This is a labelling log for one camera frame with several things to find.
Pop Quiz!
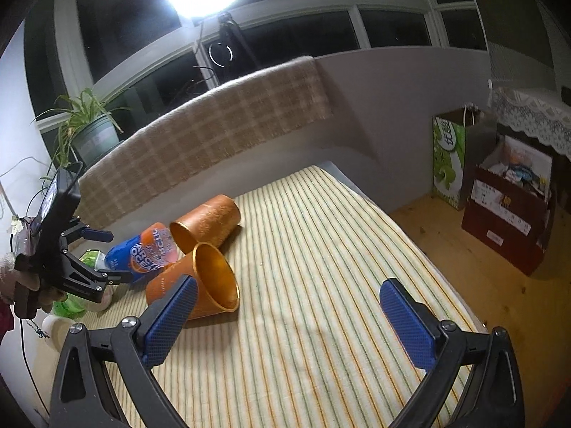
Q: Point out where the blue orange drink cup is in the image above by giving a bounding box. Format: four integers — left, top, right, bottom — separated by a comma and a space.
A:
106, 222, 178, 283

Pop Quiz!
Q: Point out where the white lace cloth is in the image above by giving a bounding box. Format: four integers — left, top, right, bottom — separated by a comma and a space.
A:
489, 86, 570, 158

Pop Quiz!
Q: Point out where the plaid windowsill cloth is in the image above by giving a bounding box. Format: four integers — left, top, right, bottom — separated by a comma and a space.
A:
76, 56, 332, 229

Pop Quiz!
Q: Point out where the potted spider plant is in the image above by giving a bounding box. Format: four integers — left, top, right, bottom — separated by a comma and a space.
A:
37, 87, 129, 188

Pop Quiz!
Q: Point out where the grapefruit green tea cup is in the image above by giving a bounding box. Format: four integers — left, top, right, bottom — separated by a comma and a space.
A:
79, 249, 107, 271

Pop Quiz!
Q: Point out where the white cup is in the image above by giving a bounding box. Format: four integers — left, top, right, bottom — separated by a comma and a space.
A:
41, 314, 75, 352

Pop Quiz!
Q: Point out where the striped table cloth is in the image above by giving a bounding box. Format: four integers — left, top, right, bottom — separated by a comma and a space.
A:
33, 164, 488, 428

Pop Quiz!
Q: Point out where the black tripod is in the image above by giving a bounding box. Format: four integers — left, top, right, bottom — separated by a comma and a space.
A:
218, 12, 262, 81

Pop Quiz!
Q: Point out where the green transparent cup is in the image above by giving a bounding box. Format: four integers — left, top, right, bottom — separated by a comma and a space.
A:
51, 294, 86, 319

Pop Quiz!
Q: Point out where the gloved left hand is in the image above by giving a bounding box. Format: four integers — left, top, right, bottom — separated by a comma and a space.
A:
0, 253, 67, 312

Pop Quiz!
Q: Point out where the dark red cardboard box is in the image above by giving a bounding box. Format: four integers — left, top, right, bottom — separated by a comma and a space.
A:
462, 135, 556, 276

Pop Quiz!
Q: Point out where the black power cable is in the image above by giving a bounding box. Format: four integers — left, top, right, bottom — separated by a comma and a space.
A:
166, 17, 235, 103

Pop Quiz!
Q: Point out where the green paper bag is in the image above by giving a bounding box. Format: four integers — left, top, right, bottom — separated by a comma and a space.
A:
432, 103, 496, 210

